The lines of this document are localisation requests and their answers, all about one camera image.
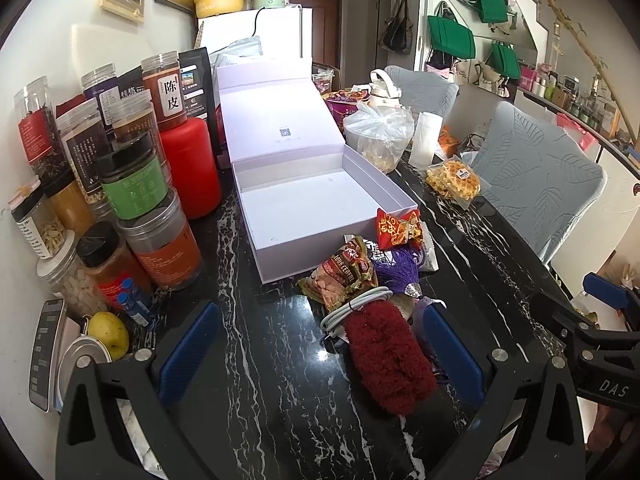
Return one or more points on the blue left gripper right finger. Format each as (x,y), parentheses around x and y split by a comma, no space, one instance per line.
(460,366)

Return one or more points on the black cap spice bottle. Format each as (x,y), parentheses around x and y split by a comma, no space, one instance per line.
(109,261)

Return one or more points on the red plastic canister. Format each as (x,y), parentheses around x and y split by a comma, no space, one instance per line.
(193,167)

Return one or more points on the green label jar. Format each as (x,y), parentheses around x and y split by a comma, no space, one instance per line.
(132,178)

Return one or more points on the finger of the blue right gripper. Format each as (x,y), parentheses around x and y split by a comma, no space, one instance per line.
(613,295)

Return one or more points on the silver purple snack bag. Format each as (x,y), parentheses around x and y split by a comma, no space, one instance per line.
(422,255)

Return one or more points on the yellow green apple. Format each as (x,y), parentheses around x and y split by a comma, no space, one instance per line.
(111,331)

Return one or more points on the grey chair far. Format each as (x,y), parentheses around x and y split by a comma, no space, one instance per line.
(424,92)

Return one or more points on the grey chair near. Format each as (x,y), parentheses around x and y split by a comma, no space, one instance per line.
(537,177)

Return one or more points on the brown jar chinese label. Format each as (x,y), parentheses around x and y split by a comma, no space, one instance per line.
(162,77)

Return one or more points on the white seed jar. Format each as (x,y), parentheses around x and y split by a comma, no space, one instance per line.
(68,280)

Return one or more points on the dark label spice jar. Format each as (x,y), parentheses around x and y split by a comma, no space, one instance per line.
(84,140)

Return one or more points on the clear plastic bag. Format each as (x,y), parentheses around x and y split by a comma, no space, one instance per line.
(380,134)

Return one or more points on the red gold snack packet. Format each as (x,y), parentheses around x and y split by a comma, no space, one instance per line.
(394,231)

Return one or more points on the grey chair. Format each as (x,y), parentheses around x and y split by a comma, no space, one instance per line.
(537,177)
(424,92)

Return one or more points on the orange label clear jar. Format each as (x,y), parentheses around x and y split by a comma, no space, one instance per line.
(164,244)

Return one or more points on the green tote bag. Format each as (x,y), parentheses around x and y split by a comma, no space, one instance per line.
(448,35)

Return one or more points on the packaged waffles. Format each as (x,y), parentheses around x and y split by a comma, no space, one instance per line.
(454,180)

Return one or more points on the lavender gift box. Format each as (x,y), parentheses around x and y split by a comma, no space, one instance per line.
(301,188)

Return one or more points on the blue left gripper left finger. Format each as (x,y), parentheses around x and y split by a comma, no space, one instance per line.
(182,350)

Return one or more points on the white refrigerator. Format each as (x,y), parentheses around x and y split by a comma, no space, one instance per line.
(279,33)

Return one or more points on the brown red snack packet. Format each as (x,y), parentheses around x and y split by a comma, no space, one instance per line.
(345,275)

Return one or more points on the red label tall jar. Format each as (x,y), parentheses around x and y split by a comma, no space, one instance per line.
(39,132)

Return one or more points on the dark red fluffy scrunchie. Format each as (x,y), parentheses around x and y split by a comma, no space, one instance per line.
(388,358)

